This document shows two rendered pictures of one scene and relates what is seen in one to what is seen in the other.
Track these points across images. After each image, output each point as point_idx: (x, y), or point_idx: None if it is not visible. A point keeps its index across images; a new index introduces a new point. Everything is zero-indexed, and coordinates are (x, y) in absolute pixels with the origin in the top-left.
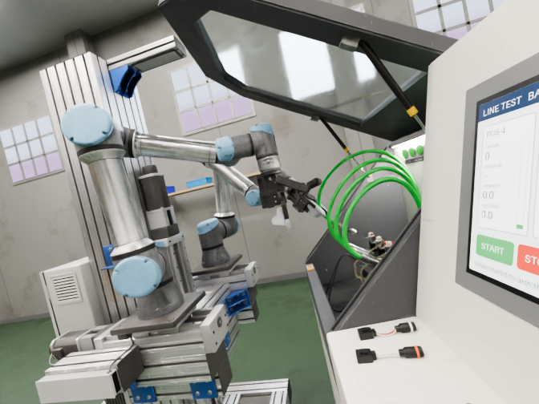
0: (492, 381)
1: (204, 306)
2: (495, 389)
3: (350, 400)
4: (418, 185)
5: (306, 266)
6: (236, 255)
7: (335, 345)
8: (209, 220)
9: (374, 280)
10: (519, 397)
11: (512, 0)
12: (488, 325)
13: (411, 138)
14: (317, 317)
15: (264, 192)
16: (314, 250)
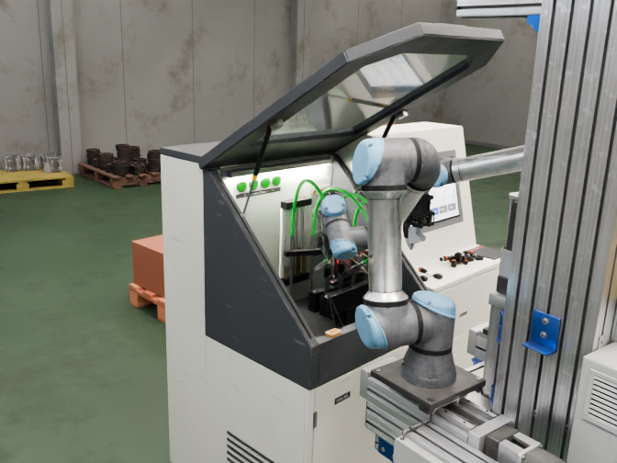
0: (420, 261)
1: (480, 366)
2: (421, 263)
3: (459, 276)
4: (250, 220)
5: (334, 333)
6: (383, 371)
7: (439, 284)
8: (430, 294)
9: (406, 256)
10: (426, 256)
11: (404, 135)
12: (417, 243)
13: (272, 170)
14: (342, 389)
15: (431, 210)
16: (305, 321)
